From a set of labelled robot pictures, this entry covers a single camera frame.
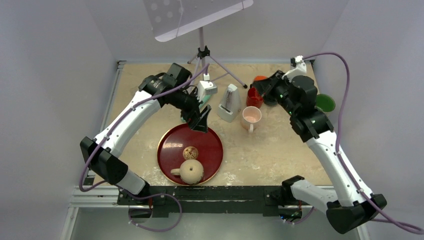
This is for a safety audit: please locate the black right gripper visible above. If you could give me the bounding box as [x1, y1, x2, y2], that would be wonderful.
[253, 70, 298, 116]

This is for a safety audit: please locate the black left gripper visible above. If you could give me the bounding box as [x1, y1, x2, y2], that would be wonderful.
[168, 87, 211, 133]

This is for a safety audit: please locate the small orange cup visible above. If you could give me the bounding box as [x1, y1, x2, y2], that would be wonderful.
[253, 75, 268, 83]

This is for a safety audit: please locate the red mug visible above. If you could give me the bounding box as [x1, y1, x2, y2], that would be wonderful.
[246, 87, 264, 109]

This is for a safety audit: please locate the pink upside-down mug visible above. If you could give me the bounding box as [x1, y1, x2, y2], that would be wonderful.
[240, 106, 262, 133]

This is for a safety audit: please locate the beige round upside-down mug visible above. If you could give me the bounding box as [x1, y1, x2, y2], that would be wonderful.
[170, 159, 204, 185]

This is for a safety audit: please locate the tall cream upside-down mug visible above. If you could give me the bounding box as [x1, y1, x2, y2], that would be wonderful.
[315, 93, 336, 113]

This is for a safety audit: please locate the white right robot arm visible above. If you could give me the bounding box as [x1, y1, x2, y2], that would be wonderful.
[250, 70, 387, 234]

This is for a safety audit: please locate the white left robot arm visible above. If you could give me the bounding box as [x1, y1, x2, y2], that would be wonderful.
[78, 63, 211, 205]

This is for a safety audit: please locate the round red tray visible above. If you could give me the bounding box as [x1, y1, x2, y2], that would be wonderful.
[156, 123, 224, 185]

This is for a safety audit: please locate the white metronome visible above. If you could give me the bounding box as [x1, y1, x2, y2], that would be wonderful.
[217, 84, 242, 123]

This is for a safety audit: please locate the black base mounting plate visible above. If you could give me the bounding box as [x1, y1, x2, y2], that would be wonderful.
[117, 185, 309, 222]

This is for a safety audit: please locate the purple music stand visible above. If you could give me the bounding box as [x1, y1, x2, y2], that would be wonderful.
[143, 0, 254, 89]

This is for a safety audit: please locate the teal recorder flute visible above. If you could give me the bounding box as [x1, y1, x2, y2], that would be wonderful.
[199, 95, 211, 110]

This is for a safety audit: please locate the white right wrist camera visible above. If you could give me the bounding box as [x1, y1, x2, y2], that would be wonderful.
[283, 55, 307, 83]

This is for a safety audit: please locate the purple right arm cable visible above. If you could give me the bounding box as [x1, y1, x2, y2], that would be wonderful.
[283, 52, 424, 235]

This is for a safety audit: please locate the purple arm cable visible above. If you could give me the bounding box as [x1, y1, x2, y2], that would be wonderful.
[283, 52, 424, 235]
[78, 63, 211, 233]

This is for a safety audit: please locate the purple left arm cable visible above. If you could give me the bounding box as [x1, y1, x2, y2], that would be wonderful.
[78, 63, 211, 233]

